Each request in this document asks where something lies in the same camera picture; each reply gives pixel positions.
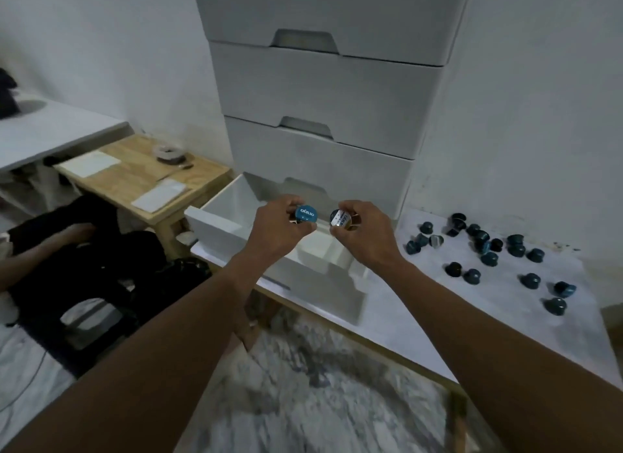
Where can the cluster of dark teal capsules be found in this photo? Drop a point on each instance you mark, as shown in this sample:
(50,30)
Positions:
(489,259)

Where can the person's right hand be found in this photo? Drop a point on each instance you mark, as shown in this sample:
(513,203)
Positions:
(372,243)

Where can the teal capsule silver lid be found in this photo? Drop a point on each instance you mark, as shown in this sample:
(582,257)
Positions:
(340,219)

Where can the white plastic sheet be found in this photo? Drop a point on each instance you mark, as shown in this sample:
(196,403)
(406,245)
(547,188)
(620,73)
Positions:
(158,194)
(95,164)

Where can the person's left hand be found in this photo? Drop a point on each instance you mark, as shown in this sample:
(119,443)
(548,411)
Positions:
(272,233)

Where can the teal capsule blue lid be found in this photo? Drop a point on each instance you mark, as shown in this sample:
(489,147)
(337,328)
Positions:
(306,214)

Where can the white marble table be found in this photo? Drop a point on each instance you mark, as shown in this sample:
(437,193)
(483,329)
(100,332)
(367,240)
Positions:
(511,321)

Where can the metal spoon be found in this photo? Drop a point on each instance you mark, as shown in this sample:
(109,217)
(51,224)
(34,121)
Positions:
(185,166)

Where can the black object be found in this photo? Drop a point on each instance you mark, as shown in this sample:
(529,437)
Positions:
(7,97)

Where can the white drawer cabinet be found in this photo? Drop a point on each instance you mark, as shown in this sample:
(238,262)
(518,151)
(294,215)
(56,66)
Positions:
(331,92)

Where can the white desk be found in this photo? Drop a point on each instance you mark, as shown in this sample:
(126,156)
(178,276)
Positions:
(48,131)

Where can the person's left forearm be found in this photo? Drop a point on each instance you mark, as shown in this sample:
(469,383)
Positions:
(146,370)

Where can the black plastic bag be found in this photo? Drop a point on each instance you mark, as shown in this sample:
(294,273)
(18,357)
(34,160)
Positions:
(185,277)

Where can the brown wooden side table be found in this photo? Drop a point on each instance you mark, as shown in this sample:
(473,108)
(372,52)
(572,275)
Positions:
(136,170)

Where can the grey round dish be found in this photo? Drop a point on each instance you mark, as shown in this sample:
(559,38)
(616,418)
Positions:
(168,154)

